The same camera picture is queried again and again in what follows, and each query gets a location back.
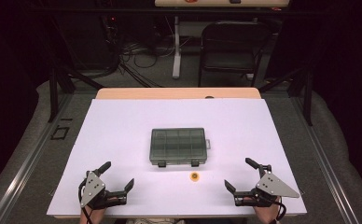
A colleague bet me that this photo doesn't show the smoky clear compartment box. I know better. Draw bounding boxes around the smoky clear compartment box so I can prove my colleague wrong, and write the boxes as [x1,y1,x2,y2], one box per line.
[149,127,212,168]

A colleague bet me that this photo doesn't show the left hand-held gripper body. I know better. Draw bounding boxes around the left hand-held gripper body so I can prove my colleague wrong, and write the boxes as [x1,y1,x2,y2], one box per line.
[77,170,129,210]

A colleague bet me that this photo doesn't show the person's right hand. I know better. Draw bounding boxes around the person's right hand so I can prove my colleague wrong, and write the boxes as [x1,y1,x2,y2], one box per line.
[253,203,280,224]

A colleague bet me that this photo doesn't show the light wooden table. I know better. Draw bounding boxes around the light wooden table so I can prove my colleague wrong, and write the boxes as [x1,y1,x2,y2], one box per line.
[94,87,262,101]

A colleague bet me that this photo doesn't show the metal floor rail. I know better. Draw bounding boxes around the metal floor rail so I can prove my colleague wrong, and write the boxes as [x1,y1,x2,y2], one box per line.
[290,96,360,224]
[0,92,75,224]

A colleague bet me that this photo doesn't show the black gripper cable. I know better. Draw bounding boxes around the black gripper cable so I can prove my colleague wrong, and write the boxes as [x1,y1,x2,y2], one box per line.
[77,179,93,224]
[273,199,287,222]

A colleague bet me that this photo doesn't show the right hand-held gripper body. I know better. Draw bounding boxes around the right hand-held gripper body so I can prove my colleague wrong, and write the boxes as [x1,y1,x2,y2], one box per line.
[233,163,300,208]

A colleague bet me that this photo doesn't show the tangle of floor cables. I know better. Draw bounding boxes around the tangle of floor cables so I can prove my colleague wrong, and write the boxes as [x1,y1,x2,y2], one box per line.
[118,41,171,71]

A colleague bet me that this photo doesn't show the white table leg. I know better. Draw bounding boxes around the white table leg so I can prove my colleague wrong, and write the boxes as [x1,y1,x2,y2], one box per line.
[172,15,183,79]

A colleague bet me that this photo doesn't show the black folding chair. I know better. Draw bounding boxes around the black folding chair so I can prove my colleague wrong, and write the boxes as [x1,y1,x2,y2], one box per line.
[197,21,272,88]

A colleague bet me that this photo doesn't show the light wooden desk top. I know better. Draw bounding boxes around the light wooden desk top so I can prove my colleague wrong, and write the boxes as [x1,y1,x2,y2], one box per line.
[154,0,290,7]

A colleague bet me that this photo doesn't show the person's left hand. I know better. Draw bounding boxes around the person's left hand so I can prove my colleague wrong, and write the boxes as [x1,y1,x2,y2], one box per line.
[79,206,107,224]

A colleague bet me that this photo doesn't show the black metal stand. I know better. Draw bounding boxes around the black metal stand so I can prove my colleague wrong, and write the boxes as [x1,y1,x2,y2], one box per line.
[47,62,104,123]
[258,66,314,127]

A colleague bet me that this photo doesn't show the black equipment cabinet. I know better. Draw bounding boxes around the black equipment cabinet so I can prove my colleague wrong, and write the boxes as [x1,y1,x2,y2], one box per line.
[57,13,119,71]

